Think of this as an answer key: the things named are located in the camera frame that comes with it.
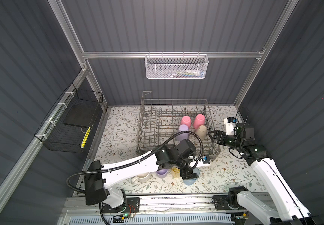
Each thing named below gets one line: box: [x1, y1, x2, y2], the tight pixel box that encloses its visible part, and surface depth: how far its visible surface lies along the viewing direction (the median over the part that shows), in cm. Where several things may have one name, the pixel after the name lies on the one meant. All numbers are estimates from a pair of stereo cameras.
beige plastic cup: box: [195, 124, 208, 141], surface depth 91 cm
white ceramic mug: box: [131, 171, 152, 184], surface depth 77 cm
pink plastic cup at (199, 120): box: [193, 113, 206, 130], surface depth 96 cm
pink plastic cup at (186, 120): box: [180, 115, 192, 131], surface depth 95 cm
